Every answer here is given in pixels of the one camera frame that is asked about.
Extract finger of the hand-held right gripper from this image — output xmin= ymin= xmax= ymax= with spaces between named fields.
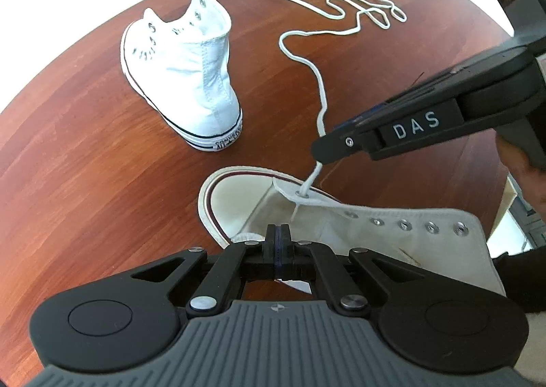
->
xmin=332 ymin=86 xmax=427 ymax=133
xmin=311 ymin=125 xmax=380 ymax=165

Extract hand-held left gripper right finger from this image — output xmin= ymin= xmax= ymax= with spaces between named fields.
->
xmin=278 ymin=224 xmax=421 ymax=315

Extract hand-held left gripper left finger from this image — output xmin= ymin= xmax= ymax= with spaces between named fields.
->
xmin=134 ymin=224 xmax=279 ymax=315

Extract cream high-top canvas sneaker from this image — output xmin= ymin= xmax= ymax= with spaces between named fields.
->
xmin=197 ymin=165 xmax=508 ymax=298

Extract white shoelace threaded through sneaker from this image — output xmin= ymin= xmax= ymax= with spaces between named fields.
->
xmin=236 ymin=0 xmax=395 ymax=228

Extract person's right hand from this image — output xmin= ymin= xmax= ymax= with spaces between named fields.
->
xmin=497 ymin=133 xmax=546 ymax=217

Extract cardboard box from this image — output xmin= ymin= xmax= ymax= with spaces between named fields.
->
xmin=495 ymin=174 xmax=521 ymax=228

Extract bright white high-top sneaker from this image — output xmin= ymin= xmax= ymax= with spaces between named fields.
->
xmin=120 ymin=0 xmax=244 ymax=152

